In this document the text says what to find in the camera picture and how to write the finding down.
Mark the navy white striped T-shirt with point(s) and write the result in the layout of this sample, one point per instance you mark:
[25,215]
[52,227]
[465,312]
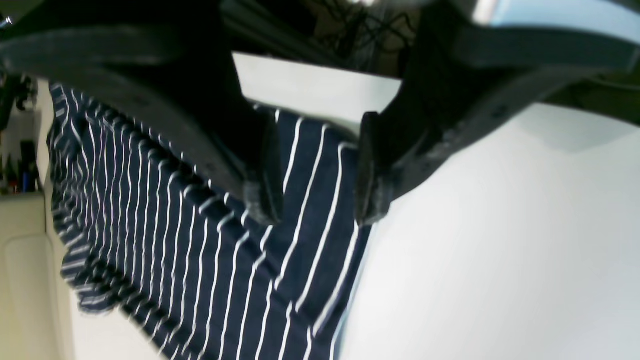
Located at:
[145,234]

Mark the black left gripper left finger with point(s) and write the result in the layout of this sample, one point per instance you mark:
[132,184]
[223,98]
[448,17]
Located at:
[169,67]

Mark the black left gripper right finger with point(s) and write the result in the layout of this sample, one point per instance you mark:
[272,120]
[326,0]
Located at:
[476,64]

